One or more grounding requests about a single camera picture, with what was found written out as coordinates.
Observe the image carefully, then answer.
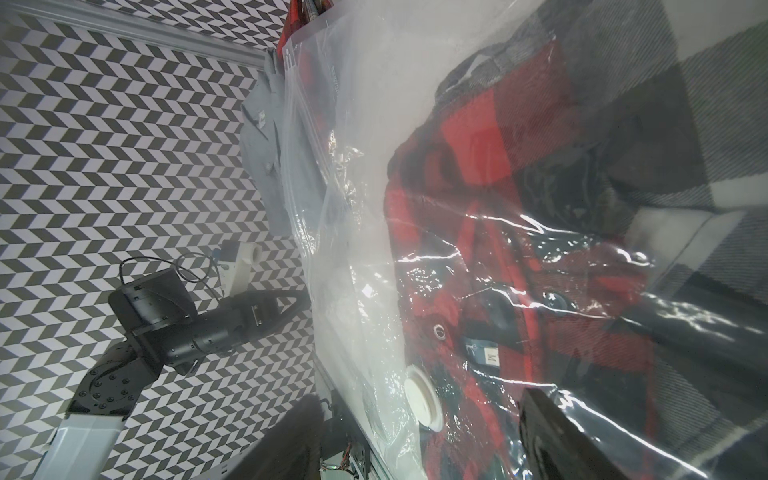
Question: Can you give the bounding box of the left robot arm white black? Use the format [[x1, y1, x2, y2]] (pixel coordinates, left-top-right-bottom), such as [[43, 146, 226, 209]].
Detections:
[[34, 268, 310, 479]]

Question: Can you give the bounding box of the white bag valve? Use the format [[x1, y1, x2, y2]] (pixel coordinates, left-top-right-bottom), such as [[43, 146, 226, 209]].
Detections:
[[403, 365, 444, 432]]

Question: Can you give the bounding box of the clear vacuum bag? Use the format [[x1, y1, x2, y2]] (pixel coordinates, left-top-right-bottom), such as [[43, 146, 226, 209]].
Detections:
[[283, 1, 767, 479]]

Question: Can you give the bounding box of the grey white checked shirt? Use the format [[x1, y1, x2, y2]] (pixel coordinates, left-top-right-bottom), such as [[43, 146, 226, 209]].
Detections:
[[434, 0, 768, 480]]

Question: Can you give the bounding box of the red black checked shirt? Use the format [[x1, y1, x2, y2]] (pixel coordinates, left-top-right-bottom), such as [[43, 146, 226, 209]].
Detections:
[[276, 0, 334, 60]]

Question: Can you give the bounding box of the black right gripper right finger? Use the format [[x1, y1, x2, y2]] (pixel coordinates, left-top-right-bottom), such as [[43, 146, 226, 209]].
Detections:
[[519, 388, 628, 480]]

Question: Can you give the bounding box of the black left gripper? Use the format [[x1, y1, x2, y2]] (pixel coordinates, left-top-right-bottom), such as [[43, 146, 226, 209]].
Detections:
[[158, 290, 311, 368]]

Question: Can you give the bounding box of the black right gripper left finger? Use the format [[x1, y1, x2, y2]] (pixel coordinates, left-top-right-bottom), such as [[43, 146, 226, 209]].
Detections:
[[225, 395, 324, 480]]

